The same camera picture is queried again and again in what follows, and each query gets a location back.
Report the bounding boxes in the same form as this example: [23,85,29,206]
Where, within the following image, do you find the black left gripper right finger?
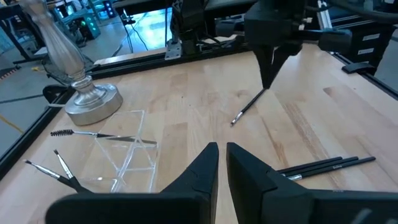
[226,142,398,224]

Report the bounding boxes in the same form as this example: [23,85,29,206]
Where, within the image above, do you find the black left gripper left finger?
[45,142,220,224]

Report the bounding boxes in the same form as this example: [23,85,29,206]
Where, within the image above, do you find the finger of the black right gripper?
[252,46,276,90]
[271,43,302,88]

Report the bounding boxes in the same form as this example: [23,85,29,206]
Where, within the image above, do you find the black spoolie brush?
[50,129,158,146]

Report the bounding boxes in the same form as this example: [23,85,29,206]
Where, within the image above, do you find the clear acrylic organizer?
[77,109,160,194]

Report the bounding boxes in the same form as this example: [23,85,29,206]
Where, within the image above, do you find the black plastic edge clamp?
[341,61,377,75]

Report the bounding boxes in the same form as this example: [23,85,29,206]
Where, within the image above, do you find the black drawer cabinet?
[337,23,398,77]

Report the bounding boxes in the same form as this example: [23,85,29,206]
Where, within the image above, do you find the white shade silver table lamp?
[17,0,124,127]

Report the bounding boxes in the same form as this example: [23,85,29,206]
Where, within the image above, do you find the black equipment with green lights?
[49,0,116,41]

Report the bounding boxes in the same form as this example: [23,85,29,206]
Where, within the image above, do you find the silver aluminium bracket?
[316,0,334,30]

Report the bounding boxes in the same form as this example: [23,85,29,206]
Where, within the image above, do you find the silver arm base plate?
[164,39,183,61]

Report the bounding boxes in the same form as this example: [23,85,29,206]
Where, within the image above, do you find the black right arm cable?
[326,0,398,25]

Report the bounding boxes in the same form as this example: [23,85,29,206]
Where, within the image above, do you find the black curved corner bracket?
[42,84,68,104]

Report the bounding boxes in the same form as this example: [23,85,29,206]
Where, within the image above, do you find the black workbench frame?
[0,0,50,74]

